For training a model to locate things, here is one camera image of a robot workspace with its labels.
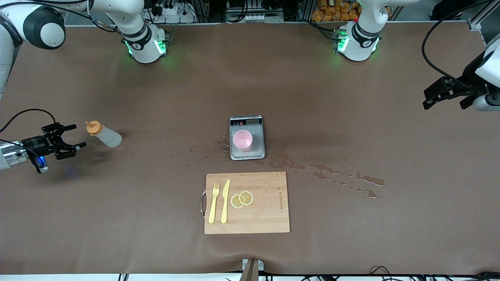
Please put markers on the brown table mat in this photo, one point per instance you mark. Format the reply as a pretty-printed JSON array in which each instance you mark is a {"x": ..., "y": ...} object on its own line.
[{"x": 117, "y": 214}]

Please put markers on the lemon slice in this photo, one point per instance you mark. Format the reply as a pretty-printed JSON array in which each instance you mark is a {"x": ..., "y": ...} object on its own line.
[{"x": 246, "y": 198}]

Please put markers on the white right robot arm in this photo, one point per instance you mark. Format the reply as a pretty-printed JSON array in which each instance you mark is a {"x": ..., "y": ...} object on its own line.
[{"x": 144, "y": 47}]

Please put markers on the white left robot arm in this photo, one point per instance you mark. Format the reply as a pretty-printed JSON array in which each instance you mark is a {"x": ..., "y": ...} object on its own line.
[{"x": 357, "y": 43}]

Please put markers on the white power strip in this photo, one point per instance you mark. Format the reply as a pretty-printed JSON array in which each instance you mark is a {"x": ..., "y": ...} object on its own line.
[{"x": 172, "y": 11}]

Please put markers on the orange snack packets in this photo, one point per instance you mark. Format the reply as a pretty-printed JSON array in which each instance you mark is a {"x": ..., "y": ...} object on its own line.
[{"x": 328, "y": 11}]

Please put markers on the white connector strip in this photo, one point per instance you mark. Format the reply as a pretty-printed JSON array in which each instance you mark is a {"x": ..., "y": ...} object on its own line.
[{"x": 254, "y": 17}]

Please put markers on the wooden cutting board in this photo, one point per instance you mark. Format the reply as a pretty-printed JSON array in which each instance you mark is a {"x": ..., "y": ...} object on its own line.
[{"x": 265, "y": 210}]

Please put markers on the yellow plastic fork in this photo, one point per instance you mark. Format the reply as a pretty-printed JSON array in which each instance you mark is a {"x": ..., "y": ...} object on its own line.
[{"x": 213, "y": 210}]

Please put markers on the pink plastic cup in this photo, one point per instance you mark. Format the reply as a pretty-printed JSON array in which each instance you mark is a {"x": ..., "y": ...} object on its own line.
[{"x": 242, "y": 140}]

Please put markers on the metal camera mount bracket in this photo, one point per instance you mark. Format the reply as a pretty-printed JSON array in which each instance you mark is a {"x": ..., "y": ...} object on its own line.
[{"x": 252, "y": 271}]

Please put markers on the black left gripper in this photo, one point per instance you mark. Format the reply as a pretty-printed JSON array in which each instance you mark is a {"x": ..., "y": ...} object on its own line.
[{"x": 468, "y": 76}]

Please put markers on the clear squeeze bottle orange cap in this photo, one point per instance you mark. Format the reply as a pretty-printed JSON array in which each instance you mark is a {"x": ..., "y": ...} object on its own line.
[{"x": 107, "y": 136}]

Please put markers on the yellow plastic knife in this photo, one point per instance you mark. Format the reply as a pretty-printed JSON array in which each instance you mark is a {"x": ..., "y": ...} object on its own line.
[{"x": 224, "y": 207}]

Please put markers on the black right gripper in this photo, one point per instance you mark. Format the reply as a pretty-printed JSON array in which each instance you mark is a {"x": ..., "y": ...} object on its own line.
[{"x": 34, "y": 143}]

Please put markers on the silver digital kitchen scale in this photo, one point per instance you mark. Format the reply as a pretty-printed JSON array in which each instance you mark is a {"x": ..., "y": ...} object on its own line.
[{"x": 258, "y": 153}]

